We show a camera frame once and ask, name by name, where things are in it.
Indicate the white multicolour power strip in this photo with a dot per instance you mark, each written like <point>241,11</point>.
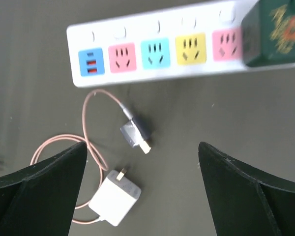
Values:
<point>192,40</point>

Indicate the dark green plug adapter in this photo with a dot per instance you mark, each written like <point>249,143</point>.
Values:
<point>268,33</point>

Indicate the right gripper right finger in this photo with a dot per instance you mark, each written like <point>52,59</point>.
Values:
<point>244,200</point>

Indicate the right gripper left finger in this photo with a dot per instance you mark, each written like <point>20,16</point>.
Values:
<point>39,200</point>

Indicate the white charger block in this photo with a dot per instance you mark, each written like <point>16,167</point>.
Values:
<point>115,197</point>

